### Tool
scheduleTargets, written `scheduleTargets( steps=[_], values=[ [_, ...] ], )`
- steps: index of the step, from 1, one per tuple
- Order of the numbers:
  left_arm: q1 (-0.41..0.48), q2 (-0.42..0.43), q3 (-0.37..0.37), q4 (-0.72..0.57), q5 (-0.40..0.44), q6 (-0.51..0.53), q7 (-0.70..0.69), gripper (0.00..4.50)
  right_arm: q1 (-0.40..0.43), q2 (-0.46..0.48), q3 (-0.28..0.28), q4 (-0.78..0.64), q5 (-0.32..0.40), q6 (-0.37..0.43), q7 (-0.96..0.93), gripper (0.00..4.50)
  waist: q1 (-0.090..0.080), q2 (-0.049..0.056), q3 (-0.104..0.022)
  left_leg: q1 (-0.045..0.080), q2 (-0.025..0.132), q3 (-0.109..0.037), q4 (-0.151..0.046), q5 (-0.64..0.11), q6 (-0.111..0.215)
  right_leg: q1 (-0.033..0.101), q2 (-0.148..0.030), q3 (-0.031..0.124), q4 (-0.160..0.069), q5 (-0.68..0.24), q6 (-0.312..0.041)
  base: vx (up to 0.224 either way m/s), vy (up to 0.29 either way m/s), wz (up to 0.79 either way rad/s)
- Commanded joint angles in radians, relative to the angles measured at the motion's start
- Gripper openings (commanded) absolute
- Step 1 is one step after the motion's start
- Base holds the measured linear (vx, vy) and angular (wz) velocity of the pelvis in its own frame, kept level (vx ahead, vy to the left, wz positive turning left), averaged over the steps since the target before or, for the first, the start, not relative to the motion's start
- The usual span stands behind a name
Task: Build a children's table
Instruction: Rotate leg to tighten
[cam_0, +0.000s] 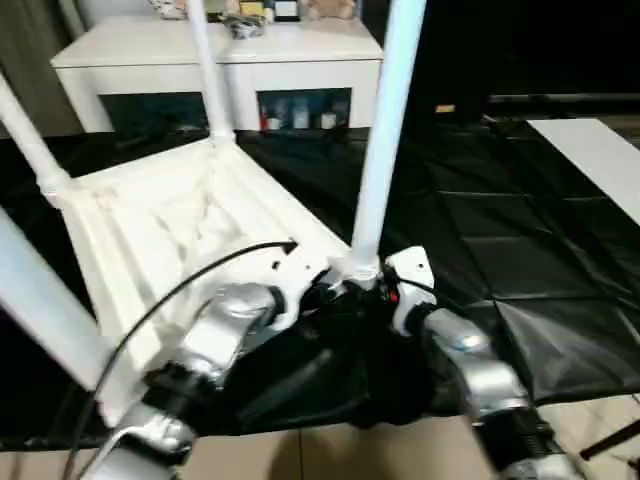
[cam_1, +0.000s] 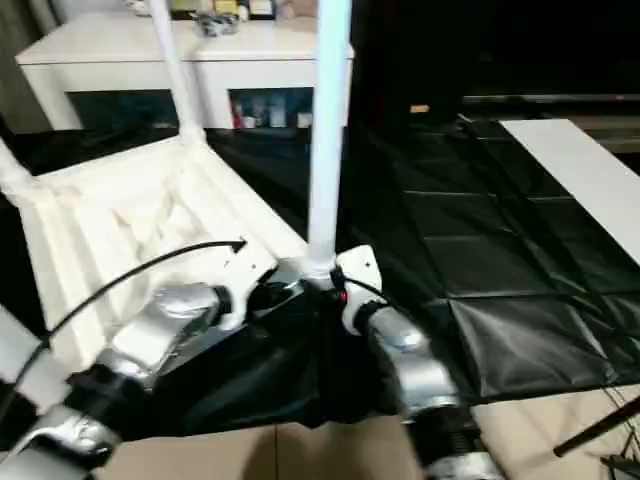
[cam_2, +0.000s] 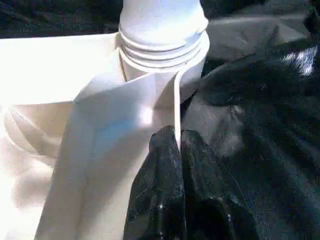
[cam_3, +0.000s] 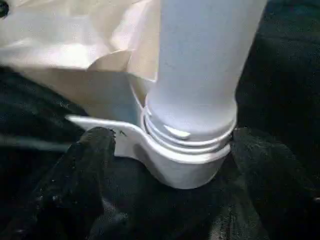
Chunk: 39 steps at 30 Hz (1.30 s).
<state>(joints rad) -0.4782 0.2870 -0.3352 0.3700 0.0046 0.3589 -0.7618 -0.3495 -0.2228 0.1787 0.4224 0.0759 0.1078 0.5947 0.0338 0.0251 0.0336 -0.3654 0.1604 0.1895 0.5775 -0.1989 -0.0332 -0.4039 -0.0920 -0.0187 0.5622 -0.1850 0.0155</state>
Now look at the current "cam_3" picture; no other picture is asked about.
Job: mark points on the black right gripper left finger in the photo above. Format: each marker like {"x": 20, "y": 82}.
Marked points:
{"x": 72, "y": 185}

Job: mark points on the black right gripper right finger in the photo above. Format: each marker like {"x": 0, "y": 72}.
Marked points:
{"x": 272, "y": 190}

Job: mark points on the black work mat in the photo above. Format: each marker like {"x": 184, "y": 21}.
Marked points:
{"x": 287, "y": 75}

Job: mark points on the white plastic table leg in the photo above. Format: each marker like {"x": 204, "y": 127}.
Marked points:
{"x": 200, "y": 62}

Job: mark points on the white plastic table top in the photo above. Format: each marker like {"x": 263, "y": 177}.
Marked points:
{"x": 75, "y": 37}

